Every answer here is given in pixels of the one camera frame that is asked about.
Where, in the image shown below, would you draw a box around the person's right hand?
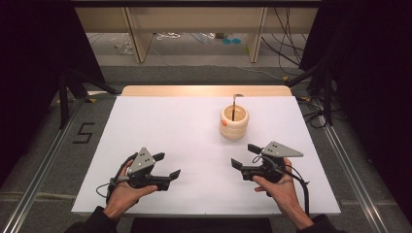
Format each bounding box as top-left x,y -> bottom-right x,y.
253,157 -> 304,216

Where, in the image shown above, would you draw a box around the hand-held gripper cable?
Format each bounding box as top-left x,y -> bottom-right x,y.
252,154 -> 311,217
95,152 -> 139,205

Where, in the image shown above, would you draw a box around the left hand-held gripper cable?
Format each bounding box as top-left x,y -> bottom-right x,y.
95,152 -> 139,205

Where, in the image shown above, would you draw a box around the black cable coil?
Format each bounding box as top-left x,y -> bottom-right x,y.
297,96 -> 328,129

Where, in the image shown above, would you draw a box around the person's left hand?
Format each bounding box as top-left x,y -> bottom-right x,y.
102,158 -> 158,221

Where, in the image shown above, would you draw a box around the black cables on floor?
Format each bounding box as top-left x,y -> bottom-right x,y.
260,8 -> 307,67

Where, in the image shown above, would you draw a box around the black curtain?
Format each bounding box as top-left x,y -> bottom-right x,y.
0,6 -> 105,185
299,6 -> 412,215

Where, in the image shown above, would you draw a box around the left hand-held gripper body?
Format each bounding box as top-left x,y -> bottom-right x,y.
126,147 -> 172,192

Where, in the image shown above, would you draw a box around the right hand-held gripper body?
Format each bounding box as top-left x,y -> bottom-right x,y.
240,141 -> 305,184

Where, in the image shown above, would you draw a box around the right hand-held gripper cable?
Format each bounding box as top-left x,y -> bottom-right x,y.
252,154 -> 311,217

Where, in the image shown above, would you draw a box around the clear plastic wrap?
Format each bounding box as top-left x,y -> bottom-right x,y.
110,37 -> 134,55

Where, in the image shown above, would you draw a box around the light wooden shelf unit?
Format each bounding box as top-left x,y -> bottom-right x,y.
75,7 -> 320,64

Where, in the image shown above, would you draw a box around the black metal stand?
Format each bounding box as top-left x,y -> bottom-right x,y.
285,57 -> 335,127
57,69 -> 120,130

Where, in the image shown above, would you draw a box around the cream ringed duck brush holder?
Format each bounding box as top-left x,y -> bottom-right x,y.
219,104 -> 251,141

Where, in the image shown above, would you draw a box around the aluminium floor rail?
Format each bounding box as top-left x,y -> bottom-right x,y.
309,96 -> 388,233
1,96 -> 86,233

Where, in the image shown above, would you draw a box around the black hex key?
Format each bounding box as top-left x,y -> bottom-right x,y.
230,93 -> 245,122

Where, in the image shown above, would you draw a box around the white cables on floor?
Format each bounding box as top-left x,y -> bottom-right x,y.
155,32 -> 183,42

